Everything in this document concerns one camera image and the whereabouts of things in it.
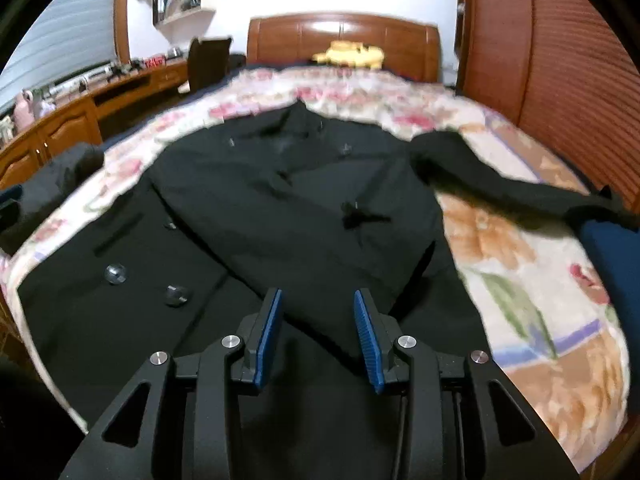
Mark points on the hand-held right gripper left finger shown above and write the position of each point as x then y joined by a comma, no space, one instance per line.
267,342

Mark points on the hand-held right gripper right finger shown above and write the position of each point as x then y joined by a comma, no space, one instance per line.
367,345

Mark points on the black coat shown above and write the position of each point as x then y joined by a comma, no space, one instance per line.
275,185

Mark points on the folded black clothes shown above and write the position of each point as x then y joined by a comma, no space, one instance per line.
65,170

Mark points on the floral blanket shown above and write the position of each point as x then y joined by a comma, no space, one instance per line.
520,280

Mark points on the dark blue cloth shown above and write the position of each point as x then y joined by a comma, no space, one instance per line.
607,245

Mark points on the dark chair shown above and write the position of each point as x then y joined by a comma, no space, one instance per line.
210,62

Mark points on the yellow plush toy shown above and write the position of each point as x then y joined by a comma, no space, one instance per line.
350,54

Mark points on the wooden cabinet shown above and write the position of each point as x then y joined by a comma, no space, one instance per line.
65,125

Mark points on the wooden headboard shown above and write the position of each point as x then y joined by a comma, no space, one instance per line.
300,35

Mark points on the pink bottle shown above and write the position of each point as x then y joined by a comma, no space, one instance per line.
25,110

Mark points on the wooden louvered wardrobe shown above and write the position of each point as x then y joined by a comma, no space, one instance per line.
565,60

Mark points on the grey window blind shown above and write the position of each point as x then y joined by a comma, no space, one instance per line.
65,35

